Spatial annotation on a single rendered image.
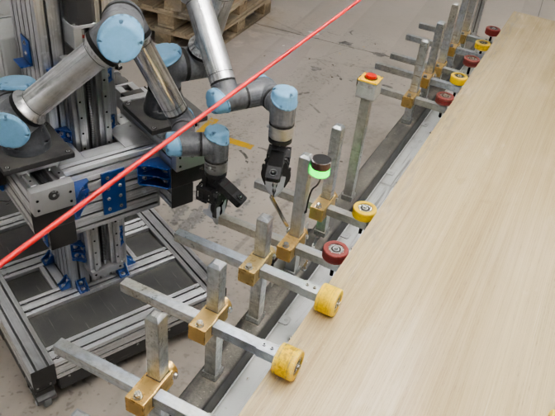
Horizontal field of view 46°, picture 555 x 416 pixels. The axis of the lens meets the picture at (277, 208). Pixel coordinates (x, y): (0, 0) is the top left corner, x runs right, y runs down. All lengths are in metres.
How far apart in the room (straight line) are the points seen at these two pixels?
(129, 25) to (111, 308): 1.35
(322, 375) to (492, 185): 1.13
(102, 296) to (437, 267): 1.43
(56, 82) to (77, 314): 1.16
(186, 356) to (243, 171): 1.45
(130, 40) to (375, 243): 0.95
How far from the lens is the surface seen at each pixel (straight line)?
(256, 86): 1.91
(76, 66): 1.87
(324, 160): 1.91
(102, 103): 2.33
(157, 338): 1.44
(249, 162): 4.02
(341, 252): 2.01
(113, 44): 1.81
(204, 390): 1.87
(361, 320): 1.82
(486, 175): 2.55
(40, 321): 2.78
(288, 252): 2.04
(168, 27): 5.42
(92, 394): 2.77
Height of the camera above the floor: 2.19
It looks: 37 degrees down
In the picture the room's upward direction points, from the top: 6 degrees clockwise
